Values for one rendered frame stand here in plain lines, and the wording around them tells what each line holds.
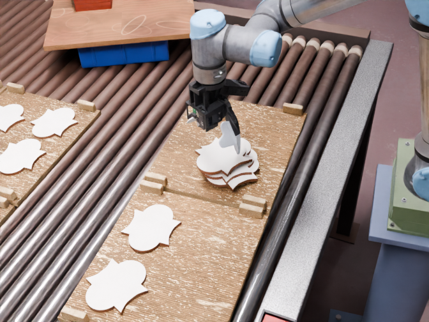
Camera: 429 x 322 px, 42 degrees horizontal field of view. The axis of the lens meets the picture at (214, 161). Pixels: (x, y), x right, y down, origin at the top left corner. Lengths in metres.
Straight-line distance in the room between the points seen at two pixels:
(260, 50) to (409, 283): 0.83
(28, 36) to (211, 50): 1.17
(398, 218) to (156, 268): 0.60
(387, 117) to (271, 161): 1.79
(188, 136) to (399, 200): 0.60
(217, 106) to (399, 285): 0.75
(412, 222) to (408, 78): 2.19
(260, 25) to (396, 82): 2.37
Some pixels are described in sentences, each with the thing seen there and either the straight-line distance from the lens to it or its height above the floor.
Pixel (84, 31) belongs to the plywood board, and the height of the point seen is 1.04.
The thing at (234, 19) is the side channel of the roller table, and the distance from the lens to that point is 2.14.
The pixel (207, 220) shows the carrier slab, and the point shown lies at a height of 0.94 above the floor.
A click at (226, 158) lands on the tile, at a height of 0.99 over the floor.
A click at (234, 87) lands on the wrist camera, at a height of 1.20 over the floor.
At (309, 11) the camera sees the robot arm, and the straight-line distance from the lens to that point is 1.22.
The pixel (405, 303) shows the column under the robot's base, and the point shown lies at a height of 0.54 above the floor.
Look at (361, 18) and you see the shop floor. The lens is 4.13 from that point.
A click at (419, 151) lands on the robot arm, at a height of 1.19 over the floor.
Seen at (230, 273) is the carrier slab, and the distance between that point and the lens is 1.27.
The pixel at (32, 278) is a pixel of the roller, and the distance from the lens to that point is 1.38.
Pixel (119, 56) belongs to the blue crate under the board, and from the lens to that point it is 1.94.
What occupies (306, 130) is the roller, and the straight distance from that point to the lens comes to 1.64.
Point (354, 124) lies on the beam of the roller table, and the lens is 1.69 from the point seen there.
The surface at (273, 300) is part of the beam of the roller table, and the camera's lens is 1.25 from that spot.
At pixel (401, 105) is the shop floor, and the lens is 3.34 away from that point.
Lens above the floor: 1.97
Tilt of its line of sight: 43 degrees down
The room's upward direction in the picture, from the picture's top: 3 degrees counter-clockwise
